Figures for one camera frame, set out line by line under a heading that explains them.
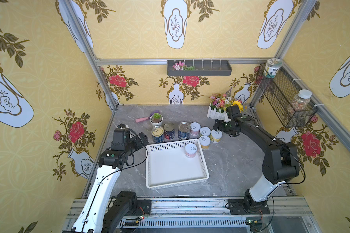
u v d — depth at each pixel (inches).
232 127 26.6
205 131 38.4
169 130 37.1
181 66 34.5
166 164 35.6
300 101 25.6
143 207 28.9
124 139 22.1
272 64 33.2
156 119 39.8
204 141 36.8
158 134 36.0
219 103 39.2
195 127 39.5
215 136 37.8
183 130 37.3
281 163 18.2
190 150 35.2
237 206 28.9
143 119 43.6
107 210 21.5
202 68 36.4
